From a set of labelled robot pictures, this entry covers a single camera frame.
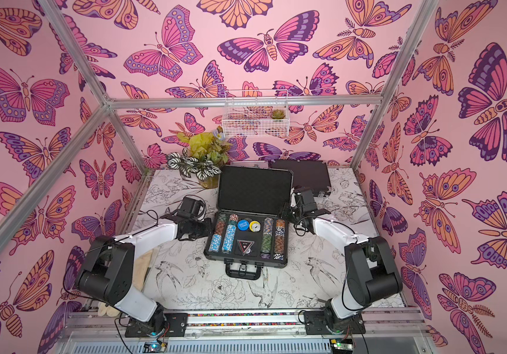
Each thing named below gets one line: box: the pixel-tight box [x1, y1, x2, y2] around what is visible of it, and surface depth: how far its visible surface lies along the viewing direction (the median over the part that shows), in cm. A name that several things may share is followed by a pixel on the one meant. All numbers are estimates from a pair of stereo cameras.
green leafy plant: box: [176, 125, 233, 165], surface depth 104 cm
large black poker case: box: [203, 165, 294, 281], surface depth 94 cm
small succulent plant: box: [270, 109, 286, 120], surface depth 95 cm
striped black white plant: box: [166, 147, 222, 181], surface depth 94 cm
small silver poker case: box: [229, 160, 269, 169], surface depth 122 cm
